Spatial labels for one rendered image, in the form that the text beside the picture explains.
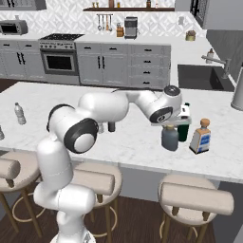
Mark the white bottle with blue label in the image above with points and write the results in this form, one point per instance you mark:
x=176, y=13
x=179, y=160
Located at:
x=201, y=139

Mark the rail with hanging tools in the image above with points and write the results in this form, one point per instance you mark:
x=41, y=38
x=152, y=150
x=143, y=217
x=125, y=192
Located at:
x=104, y=21

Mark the dark sink basin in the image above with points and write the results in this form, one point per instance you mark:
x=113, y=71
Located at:
x=199, y=77

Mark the silver toaster oven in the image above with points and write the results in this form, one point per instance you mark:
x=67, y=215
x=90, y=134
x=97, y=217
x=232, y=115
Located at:
x=12, y=27

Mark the brown knife block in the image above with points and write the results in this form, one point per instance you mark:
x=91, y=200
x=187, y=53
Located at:
x=120, y=31

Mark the gold pot with plant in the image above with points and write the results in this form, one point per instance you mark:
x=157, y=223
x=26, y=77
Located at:
x=190, y=36

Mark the small clear bottle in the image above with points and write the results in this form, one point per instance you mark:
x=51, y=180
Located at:
x=101, y=128

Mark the steel cylinder pot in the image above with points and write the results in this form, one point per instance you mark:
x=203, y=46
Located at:
x=238, y=95

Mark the dark wooden wall shelf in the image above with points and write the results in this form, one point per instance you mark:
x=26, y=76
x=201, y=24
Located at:
x=128, y=9

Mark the grey tap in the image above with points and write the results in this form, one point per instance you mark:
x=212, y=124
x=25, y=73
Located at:
x=221, y=61

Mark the beige bar stool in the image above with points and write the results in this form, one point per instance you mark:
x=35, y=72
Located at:
x=101, y=182
x=193, y=197
x=14, y=177

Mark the brown bottle on shelf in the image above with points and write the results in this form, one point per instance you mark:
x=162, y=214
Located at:
x=111, y=3

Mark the white soap dispenser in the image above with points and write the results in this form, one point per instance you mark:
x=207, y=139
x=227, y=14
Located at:
x=210, y=57

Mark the grey wall cupboard with glass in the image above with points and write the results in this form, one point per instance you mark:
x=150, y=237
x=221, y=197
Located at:
x=221, y=12

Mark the small brown jar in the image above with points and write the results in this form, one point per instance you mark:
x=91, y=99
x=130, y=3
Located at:
x=148, y=3

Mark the black and silver coffee machine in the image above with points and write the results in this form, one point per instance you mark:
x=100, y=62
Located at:
x=131, y=28

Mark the steel oven with hob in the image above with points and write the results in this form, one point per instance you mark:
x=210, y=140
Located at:
x=60, y=60

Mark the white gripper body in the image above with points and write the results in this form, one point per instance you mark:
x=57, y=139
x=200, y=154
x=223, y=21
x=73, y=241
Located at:
x=185, y=120

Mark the clear plastic water bottle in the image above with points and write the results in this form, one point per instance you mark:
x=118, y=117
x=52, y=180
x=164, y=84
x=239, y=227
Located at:
x=20, y=114

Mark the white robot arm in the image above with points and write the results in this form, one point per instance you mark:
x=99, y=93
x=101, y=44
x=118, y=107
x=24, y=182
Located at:
x=57, y=164

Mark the small dark bottle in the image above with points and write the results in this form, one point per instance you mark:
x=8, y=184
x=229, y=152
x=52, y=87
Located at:
x=111, y=127

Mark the grey cupboard run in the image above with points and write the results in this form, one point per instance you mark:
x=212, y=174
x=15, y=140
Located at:
x=126, y=66
x=19, y=60

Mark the grey bottle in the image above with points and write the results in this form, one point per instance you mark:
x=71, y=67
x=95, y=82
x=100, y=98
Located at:
x=170, y=140

